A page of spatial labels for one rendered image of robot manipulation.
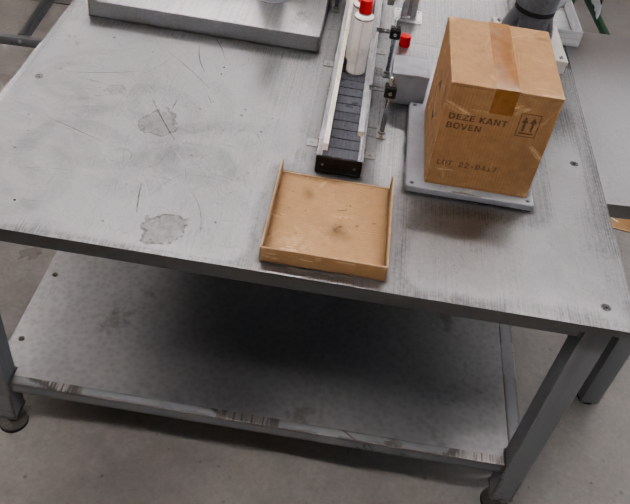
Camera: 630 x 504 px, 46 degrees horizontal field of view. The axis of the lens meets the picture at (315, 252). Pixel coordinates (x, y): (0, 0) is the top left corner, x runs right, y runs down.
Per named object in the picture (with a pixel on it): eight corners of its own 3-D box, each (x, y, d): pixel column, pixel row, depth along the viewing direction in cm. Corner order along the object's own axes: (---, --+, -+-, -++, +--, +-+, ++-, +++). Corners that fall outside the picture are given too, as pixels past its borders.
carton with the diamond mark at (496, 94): (424, 111, 195) (448, 15, 176) (514, 126, 195) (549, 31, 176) (423, 182, 173) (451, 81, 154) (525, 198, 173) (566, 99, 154)
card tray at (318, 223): (280, 171, 173) (282, 157, 170) (391, 189, 173) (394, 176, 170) (258, 260, 152) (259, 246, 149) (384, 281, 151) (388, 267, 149)
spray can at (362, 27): (346, 65, 201) (357, -8, 187) (365, 68, 201) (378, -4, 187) (344, 74, 198) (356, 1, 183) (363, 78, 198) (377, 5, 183)
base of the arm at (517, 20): (498, 17, 222) (509, -14, 215) (547, 27, 222) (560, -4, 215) (500, 43, 212) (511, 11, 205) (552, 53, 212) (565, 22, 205)
